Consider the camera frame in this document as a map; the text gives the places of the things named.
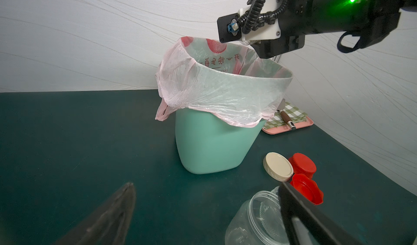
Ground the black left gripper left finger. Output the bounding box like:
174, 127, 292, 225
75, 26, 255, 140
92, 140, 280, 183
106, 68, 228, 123
55, 183, 136, 245

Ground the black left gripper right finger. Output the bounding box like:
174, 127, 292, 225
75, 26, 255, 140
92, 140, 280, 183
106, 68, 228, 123
279, 183, 360, 245

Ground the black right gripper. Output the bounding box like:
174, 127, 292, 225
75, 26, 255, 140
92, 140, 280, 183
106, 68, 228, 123
252, 33, 306, 59

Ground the red jar lid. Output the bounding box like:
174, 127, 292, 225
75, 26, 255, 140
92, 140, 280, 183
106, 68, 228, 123
290, 174, 324, 205
288, 153, 317, 179

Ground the beige jar lid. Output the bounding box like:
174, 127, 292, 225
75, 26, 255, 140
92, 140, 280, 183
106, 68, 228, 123
263, 152, 294, 182

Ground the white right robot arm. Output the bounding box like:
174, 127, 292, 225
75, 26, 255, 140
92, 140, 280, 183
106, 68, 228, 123
236, 0, 417, 59

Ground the pink white plastic bin bag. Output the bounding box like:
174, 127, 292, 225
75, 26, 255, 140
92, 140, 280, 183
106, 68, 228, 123
155, 36, 293, 128

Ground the green white checkered cloth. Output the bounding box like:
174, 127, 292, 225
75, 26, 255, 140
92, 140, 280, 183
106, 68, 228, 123
263, 102, 307, 129

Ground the pink plastic tray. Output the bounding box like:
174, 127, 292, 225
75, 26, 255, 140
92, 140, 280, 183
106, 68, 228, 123
262, 117, 314, 135

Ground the mint green trash bin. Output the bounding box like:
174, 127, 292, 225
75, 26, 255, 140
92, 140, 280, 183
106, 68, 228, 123
175, 109, 266, 174

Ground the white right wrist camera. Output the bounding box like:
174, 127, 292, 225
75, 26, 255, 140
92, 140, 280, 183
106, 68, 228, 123
217, 0, 288, 45

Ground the steel spatula wooden handle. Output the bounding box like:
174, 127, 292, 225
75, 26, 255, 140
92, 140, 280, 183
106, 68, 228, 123
277, 98, 296, 130

